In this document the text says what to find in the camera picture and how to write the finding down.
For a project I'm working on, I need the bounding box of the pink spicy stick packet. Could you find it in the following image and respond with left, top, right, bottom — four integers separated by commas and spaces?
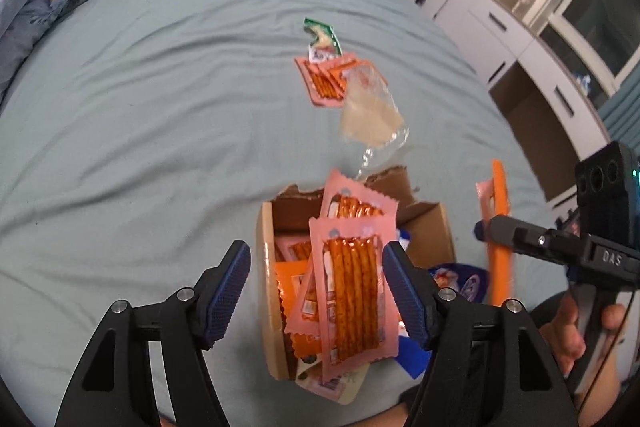
294, 56, 356, 108
319, 53, 386, 94
319, 169, 399, 222
309, 215, 400, 383

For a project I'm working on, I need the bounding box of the brown cardboard box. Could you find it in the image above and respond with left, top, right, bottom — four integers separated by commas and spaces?
252, 166, 456, 381

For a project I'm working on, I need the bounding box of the small white snack packet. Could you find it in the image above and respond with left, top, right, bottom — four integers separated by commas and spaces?
308, 46, 337, 64

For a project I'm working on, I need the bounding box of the green white snack packet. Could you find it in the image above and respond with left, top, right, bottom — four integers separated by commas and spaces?
304, 17, 343, 56

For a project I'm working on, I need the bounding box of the orange sausage snack packet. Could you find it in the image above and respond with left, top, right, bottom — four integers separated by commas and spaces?
488, 159, 514, 307

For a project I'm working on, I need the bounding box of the person right hand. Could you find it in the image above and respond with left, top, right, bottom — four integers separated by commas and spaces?
540, 291, 626, 376

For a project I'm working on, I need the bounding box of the blue white snack bag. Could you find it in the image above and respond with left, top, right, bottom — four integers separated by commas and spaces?
395, 262, 489, 379

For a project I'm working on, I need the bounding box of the clear plastic wrapper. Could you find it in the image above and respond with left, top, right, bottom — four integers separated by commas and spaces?
340, 72, 410, 176

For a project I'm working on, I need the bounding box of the white cabinet unit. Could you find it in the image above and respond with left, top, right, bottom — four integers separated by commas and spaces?
410, 0, 639, 208

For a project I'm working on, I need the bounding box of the light blue bed sheet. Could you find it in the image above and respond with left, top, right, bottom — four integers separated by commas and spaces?
1, 0, 553, 426

